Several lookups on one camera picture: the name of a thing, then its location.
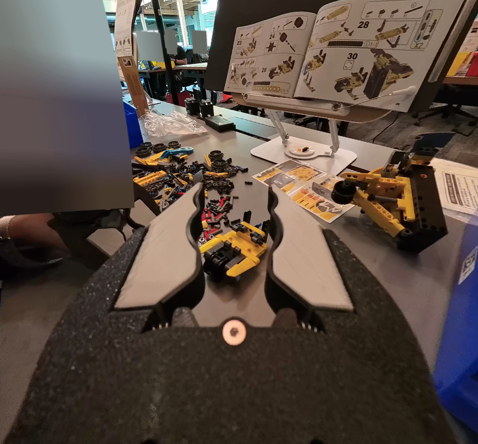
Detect yellow and grey sticker sheet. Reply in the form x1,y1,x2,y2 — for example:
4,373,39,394
252,159,355,223

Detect printed paper sheets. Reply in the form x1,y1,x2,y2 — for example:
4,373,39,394
435,169,478,215

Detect light blue brick separator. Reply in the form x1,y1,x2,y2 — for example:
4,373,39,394
162,146,194,161

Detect large yellow toy model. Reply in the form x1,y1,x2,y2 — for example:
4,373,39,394
332,149,449,253

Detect open instruction booklet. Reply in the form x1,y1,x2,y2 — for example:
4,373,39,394
224,0,468,112

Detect small yellow wheeled toy assembly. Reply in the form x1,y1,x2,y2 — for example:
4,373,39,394
200,210,270,283

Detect brown cardboard stand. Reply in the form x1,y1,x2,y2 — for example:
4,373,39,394
114,0,154,118

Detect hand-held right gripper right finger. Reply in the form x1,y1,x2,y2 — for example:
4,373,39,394
265,184,355,317

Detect long yellow panel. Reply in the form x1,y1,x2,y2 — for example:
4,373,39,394
134,171,168,187

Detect small blue bin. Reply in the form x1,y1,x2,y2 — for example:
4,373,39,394
123,100,144,149

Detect black pole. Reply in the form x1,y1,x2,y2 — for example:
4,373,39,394
144,0,176,106

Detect white book stand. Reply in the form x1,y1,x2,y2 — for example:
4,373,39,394
230,61,418,176

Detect pile of small building pieces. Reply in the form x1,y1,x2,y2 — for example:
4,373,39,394
132,145,251,243

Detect large blue plastic bin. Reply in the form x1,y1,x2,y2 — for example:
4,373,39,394
433,220,478,418

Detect flat black device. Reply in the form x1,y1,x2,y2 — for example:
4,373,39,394
203,115,236,132

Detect person's left forearm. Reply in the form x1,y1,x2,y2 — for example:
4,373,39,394
0,214,71,256

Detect brown desk cable flap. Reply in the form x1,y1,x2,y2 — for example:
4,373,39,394
228,115,279,141

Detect black office chair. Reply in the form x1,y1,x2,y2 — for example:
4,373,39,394
413,85,478,123

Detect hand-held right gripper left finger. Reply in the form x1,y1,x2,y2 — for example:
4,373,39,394
113,182,206,317

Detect clear plastic bag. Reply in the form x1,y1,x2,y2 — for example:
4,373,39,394
140,111,208,137

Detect yellow box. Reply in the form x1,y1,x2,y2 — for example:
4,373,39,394
446,51,472,76

